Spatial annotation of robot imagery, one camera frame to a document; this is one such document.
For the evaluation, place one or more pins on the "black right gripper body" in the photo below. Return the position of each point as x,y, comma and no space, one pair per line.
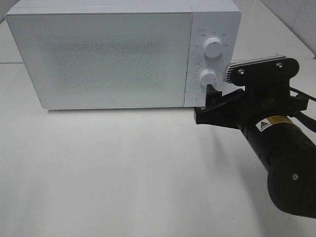
248,112

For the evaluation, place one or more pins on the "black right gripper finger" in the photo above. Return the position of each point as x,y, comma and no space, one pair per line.
212,96

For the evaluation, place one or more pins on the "round white door button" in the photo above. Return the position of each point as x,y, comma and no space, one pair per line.
200,98

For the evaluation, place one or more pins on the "white microwave knob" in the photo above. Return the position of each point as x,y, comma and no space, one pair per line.
213,46
207,76

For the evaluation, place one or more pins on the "white microwave door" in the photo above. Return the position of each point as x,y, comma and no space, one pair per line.
94,61

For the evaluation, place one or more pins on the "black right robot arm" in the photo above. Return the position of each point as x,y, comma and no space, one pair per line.
287,154

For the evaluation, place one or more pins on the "white microwave oven body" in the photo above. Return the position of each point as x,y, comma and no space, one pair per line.
208,18

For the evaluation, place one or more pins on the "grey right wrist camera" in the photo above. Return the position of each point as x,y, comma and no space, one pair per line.
268,76

